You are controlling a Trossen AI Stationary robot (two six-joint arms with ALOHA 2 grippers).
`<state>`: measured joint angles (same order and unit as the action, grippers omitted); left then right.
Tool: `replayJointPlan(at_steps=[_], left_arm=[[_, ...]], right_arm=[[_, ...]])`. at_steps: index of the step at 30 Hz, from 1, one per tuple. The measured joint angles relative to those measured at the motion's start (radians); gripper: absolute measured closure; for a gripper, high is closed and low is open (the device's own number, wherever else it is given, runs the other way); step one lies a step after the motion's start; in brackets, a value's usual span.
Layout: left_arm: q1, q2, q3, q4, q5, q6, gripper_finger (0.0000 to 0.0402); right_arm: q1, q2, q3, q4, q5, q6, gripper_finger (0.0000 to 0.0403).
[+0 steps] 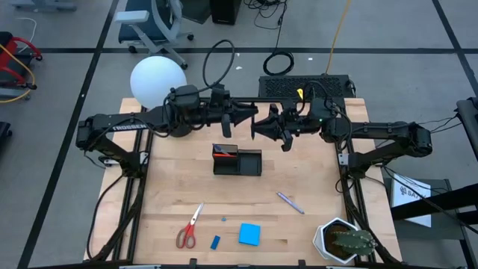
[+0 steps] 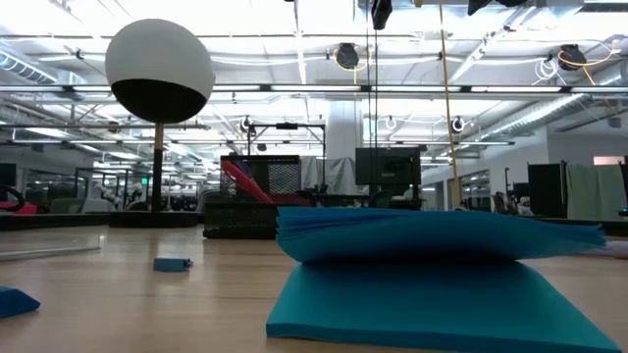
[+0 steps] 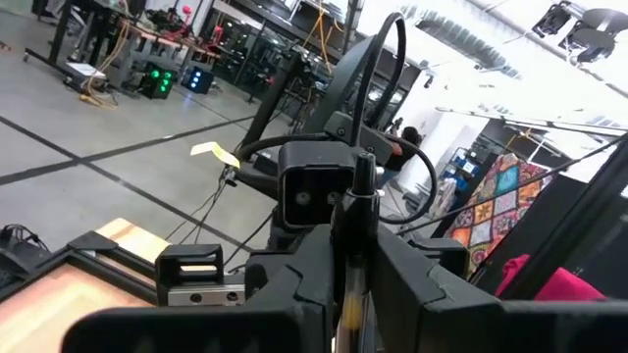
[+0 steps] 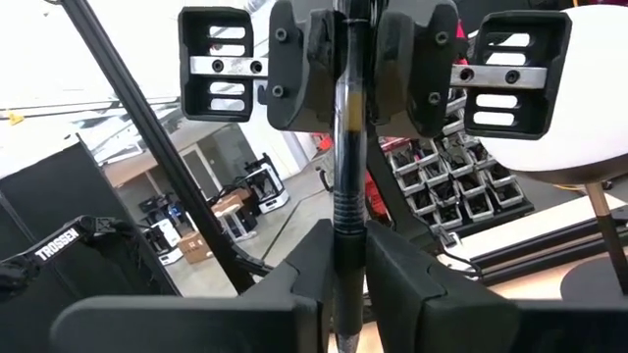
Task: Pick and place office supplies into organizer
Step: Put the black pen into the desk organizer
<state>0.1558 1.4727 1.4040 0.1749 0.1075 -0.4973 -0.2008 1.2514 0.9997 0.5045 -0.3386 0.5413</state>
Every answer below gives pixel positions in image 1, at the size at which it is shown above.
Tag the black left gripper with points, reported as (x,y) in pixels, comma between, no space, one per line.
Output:
(224,106)

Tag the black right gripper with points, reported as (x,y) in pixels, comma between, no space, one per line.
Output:
(295,123)

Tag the black mesh desk organizer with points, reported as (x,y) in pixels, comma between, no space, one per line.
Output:
(248,164)

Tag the orange marker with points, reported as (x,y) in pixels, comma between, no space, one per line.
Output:
(224,155)

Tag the purple pen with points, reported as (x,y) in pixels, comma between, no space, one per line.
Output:
(290,203)

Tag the blue sticky note pad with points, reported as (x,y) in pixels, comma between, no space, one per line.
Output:
(249,234)

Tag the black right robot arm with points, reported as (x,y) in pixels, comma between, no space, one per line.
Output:
(381,130)

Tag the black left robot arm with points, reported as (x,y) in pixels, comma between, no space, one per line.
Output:
(123,125)

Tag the grey blue office chair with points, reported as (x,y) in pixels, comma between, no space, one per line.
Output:
(142,33)

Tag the black vented computer case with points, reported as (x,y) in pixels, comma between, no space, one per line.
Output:
(284,86)

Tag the white globe lamp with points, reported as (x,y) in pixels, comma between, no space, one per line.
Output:
(157,80)

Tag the black tower computer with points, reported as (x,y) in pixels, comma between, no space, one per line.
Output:
(225,11)

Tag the blue eraser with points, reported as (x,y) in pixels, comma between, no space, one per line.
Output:
(215,242)

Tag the white hexagonal planter pot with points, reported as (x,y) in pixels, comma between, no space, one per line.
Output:
(319,243)

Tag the green cactus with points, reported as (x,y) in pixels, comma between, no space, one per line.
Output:
(354,242)

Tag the white paper sign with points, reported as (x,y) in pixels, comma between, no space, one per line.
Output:
(411,198)

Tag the black equipment beam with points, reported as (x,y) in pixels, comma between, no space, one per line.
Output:
(440,201)

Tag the red cart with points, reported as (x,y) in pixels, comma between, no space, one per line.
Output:
(9,56)

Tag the black table frame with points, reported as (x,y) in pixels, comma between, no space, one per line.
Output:
(261,99)

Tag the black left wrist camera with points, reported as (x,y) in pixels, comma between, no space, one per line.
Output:
(226,127)

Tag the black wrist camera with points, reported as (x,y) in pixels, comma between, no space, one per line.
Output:
(287,142)
(226,127)

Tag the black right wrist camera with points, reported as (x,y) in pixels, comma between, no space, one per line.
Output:
(287,142)

